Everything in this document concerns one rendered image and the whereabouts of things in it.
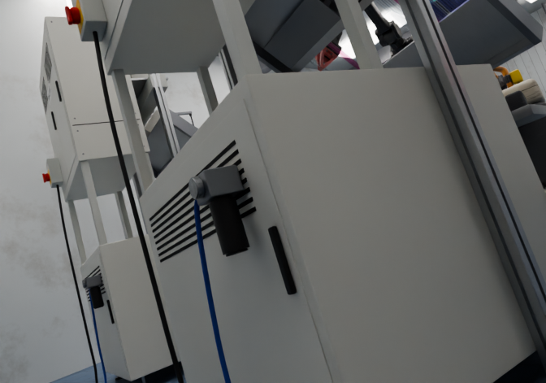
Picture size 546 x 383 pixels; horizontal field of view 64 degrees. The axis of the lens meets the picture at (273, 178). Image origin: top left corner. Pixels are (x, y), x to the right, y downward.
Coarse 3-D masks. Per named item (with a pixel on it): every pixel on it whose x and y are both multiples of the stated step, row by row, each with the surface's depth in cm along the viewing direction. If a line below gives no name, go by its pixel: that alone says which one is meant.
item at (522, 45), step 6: (522, 42) 120; (528, 42) 118; (510, 48) 124; (516, 48) 121; (522, 48) 119; (528, 48) 118; (498, 54) 127; (504, 54) 125; (510, 54) 122; (516, 54) 121; (492, 60) 128; (498, 60) 126; (504, 60) 124; (492, 66) 127; (498, 66) 126
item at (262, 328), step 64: (128, 0) 102; (192, 0) 107; (128, 64) 127; (192, 64) 139; (256, 64) 68; (128, 128) 123; (128, 192) 111; (192, 192) 69; (256, 192) 67; (192, 256) 95; (256, 256) 71; (192, 320) 101; (256, 320) 74
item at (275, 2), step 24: (264, 0) 142; (288, 0) 138; (312, 0) 131; (264, 24) 150; (288, 24) 141; (312, 24) 138; (336, 24) 139; (264, 48) 154; (288, 48) 150; (312, 48) 151
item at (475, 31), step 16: (480, 0) 117; (448, 16) 124; (464, 16) 122; (480, 16) 120; (496, 16) 119; (448, 32) 127; (464, 32) 126; (480, 32) 124; (496, 32) 122; (512, 32) 121; (416, 48) 136; (464, 48) 130; (480, 48) 128; (496, 48) 126; (384, 64) 145; (400, 64) 143; (416, 64) 141; (464, 64) 134
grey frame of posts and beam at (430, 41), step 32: (416, 0) 86; (416, 32) 87; (224, 64) 154; (448, 64) 85; (448, 96) 83; (448, 128) 85; (480, 128) 83; (480, 160) 80; (480, 192) 81; (512, 224) 78; (512, 256) 78; (512, 288) 79; (544, 288) 77; (544, 320) 75; (544, 352) 76
